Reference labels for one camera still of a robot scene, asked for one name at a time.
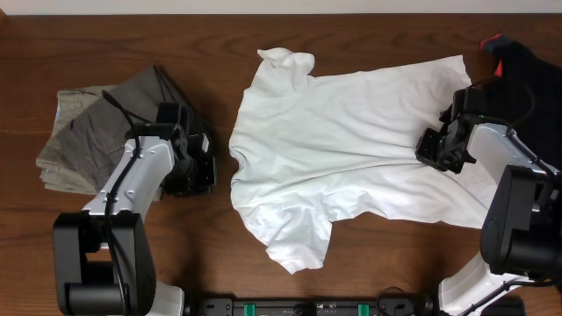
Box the black garment with red trim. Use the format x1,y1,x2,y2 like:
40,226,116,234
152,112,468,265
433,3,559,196
480,34,561,169

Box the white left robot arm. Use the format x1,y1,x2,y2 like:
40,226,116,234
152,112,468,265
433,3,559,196
53,123,216,315

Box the folded grey shorts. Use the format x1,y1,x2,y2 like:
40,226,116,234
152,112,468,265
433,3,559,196
55,65,207,194

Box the white printed t-shirt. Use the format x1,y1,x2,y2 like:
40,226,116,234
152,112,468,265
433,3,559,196
229,47,496,273

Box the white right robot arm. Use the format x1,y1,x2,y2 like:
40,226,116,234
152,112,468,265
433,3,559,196
415,86,561,315

